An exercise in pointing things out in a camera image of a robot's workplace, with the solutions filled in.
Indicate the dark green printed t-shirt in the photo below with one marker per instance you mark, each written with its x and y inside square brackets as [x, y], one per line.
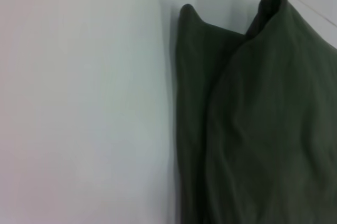
[263, 129]

